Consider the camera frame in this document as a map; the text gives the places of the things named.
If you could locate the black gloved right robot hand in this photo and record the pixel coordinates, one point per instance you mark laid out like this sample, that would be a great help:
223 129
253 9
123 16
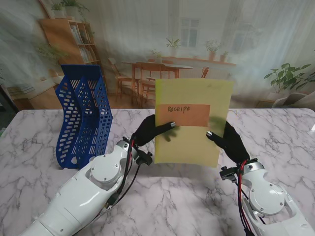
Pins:
232 145

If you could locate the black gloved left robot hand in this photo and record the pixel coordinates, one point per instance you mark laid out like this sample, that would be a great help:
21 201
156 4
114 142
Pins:
147 132

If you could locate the yellow-green translucent file folder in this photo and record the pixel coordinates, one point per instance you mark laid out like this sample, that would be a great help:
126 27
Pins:
192 147

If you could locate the pink paper receipt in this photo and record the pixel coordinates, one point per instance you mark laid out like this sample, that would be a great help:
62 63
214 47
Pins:
187 114

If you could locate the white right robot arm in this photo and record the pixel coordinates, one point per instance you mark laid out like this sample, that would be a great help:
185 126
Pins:
268 204

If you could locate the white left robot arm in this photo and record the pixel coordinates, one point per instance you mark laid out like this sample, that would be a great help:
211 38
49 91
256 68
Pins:
86 196

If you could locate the blue perforated plastic file rack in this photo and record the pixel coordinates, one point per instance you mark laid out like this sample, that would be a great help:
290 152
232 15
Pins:
86 73

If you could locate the printed room scene backdrop cloth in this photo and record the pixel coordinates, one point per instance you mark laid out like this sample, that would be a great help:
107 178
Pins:
157 29

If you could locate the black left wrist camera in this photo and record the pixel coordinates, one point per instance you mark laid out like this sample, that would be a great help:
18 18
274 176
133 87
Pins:
144 158

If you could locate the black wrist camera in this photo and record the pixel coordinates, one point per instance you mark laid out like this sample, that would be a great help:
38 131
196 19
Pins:
227 173
144 158

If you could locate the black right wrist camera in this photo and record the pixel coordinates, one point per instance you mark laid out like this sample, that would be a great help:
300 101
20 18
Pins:
227 173

